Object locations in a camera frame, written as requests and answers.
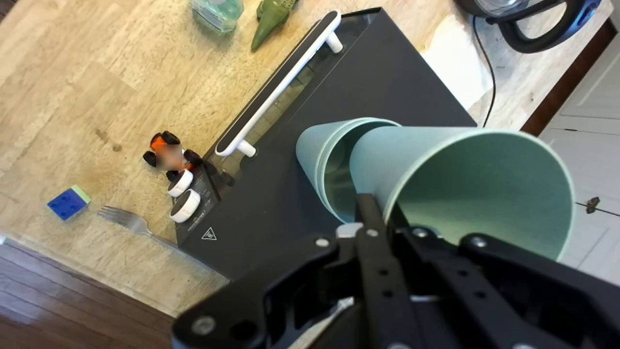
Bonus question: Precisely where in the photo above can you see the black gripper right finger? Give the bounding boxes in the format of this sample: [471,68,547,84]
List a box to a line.
[390,221,620,349]

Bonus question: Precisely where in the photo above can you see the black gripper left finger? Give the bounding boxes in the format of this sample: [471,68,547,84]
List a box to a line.
[171,192,419,349]

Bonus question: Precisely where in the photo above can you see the light blue plastic cup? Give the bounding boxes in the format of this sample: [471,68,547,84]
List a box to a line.
[347,124,578,262]
[295,115,403,225]
[314,119,403,225]

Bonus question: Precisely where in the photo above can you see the black toaster oven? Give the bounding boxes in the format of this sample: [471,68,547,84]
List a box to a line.
[167,6,481,283]

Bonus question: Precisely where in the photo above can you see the white kitchen counter cabinets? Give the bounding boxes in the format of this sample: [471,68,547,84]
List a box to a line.
[535,25,620,287]

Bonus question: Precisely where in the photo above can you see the black glass electric kettle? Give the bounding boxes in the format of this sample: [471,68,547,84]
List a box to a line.
[454,0,605,55]

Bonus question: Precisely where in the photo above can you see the green sponge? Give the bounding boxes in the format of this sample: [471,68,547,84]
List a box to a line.
[250,0,301,55]

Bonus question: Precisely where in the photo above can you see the green hand soap dispenser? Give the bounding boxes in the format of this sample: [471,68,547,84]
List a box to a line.
[188,0,246,35]

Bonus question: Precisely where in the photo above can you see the blue headed dish brush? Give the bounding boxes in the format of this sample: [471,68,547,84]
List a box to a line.
[45,184,157,239]

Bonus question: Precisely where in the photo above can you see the white wood-topped kitchen island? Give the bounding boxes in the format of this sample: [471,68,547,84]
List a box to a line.
[0,0,618,318]

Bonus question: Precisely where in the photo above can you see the black power cord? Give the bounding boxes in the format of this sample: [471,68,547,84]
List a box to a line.
[469,14,500,128]

